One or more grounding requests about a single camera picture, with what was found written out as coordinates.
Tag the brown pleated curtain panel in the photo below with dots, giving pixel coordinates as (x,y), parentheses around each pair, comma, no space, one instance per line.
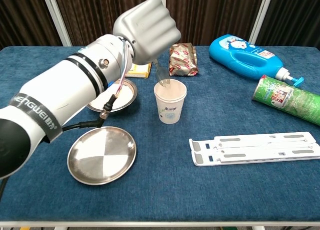
(295,15)
(87,15)
(212,13)
(22,15)

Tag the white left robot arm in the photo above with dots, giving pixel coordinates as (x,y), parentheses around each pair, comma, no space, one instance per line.
(62,90)

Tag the yellow carton box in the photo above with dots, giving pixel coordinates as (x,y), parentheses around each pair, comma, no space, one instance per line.
(140,71)

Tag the white folding laptop stand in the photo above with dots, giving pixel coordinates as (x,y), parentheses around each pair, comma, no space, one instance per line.
(250,150)

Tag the steel bowl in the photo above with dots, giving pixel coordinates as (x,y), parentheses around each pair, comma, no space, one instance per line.
(123,107)

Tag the blue pump detergent bottle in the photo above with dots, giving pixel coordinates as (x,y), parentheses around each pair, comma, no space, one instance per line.
(225,53)

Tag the brown foil snack packet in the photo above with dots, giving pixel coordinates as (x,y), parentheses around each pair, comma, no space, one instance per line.
(185,63)

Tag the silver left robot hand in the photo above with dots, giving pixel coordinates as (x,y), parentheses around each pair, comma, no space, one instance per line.
(147,30)

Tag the clear plastic spoon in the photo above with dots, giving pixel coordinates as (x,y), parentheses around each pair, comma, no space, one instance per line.
(162,76)

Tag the steel plate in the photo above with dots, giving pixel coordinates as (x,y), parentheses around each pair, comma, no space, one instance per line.
(102,160)

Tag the white paper cup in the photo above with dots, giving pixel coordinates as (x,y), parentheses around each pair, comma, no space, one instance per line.
(170,110)

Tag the blue table cloth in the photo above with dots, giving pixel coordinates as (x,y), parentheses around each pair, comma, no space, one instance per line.
(160,190)

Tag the white table frame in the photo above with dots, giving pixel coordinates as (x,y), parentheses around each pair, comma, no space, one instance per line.
(160,224)

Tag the green chips can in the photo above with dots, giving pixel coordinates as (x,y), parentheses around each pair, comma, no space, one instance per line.
(287,100)

